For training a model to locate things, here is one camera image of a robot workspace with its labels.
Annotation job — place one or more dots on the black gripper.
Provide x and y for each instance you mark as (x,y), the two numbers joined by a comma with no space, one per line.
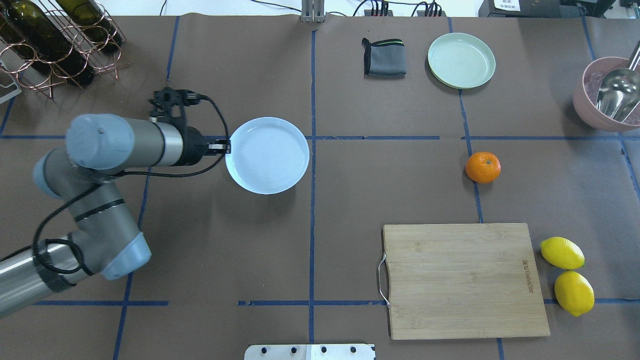
(192,147)

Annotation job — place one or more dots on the orange fruit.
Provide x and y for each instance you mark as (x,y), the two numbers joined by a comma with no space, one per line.
(483,167)

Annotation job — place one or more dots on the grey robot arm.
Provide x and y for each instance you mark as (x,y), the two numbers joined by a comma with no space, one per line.
(94,232)

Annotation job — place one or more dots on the light blue plate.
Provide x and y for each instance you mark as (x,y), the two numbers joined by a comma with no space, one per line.
(269,155)

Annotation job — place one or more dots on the light green plate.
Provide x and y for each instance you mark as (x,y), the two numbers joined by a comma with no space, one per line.
(461,61)

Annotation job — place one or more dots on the dark wine bottle upper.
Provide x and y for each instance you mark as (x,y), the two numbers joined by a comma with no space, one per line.
(94,24)

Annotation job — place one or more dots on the dark wine bottle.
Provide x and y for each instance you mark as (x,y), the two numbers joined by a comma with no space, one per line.
(48,42)
(94,24)

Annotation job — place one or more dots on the grey folded cloth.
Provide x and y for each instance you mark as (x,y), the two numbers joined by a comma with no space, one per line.
(385,58)

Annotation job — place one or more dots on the dark wine bottle lower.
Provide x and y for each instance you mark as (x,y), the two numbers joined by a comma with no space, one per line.
(48,42)

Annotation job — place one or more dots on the wooden cutting board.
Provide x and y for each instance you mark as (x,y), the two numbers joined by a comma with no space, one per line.
(462,281)

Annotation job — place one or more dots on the yellow lemon near board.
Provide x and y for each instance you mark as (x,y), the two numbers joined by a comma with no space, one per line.
(562,253)

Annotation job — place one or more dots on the yellow lemon outer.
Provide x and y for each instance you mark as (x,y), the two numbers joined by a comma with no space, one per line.
(574,293)

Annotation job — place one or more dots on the pink bowl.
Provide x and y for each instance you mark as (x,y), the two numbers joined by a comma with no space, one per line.
(587,97)

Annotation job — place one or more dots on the metal scoop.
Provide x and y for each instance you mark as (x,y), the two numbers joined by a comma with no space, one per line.
(618,93)

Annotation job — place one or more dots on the copper wire bottle rack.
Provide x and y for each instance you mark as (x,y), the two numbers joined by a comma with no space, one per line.
(20,63)

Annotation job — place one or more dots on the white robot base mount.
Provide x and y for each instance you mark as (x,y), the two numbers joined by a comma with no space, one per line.
(327,351)

